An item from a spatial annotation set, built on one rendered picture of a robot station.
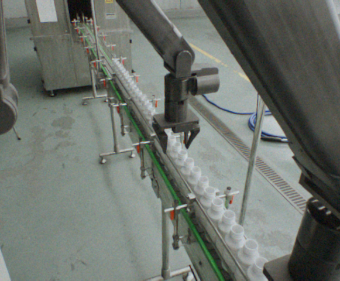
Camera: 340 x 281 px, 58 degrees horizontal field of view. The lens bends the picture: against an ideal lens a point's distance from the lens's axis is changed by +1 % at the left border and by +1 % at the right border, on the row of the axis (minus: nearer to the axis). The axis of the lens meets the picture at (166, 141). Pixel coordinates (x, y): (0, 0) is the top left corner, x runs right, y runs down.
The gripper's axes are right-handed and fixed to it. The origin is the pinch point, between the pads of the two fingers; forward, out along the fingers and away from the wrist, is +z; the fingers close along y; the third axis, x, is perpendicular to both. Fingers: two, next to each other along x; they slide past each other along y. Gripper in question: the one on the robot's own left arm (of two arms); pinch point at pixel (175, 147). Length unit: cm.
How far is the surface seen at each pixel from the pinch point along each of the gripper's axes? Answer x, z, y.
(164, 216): -48, 77, -13
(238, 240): 13.9, 26.0, -14.0
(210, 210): 0.2, 26.8, -12.4
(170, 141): -39.9, 25.0, -13.4
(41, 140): -264, 141, 60
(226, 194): -9.1, 31.7, -24.0
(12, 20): -936, 127, 124
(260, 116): -46, 25, -63
